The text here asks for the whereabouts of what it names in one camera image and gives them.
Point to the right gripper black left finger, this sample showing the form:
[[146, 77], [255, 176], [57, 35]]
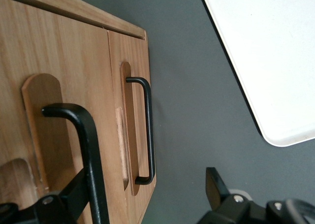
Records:
[[66, 199]]

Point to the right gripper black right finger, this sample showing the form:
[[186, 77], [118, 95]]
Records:
[[221, 204]]

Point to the white plastic tray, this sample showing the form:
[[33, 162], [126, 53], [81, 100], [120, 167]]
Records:
[[265, 61]]

